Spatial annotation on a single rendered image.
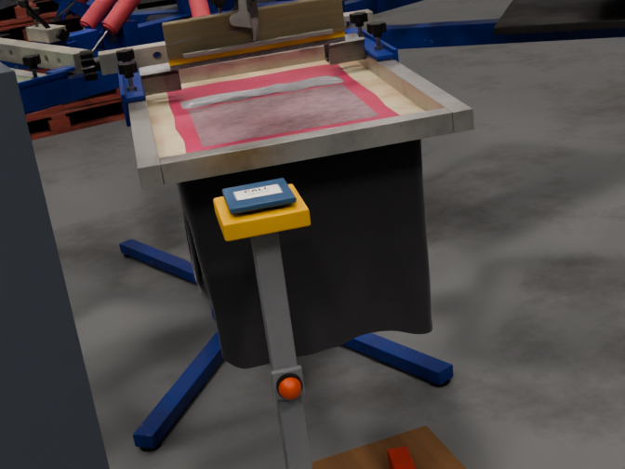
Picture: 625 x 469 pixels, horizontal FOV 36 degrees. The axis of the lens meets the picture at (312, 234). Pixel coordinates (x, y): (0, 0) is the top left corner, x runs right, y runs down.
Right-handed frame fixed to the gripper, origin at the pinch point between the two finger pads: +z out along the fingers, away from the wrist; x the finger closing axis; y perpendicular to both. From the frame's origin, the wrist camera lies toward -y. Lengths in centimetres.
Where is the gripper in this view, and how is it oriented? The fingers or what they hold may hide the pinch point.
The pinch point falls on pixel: (255, 33)
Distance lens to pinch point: 210.1
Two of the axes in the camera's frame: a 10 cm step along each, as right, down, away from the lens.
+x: 2.1, 3.4, -9.2
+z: 1.2, 9.2, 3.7
